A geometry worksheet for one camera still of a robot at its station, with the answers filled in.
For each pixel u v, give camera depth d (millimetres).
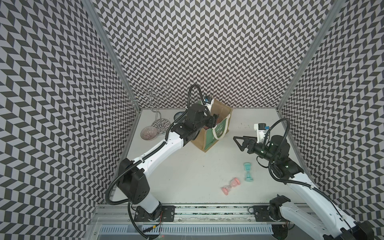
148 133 1019
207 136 812
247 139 632
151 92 830
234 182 812
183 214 739
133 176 408
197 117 562
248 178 825
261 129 643
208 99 642
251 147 630
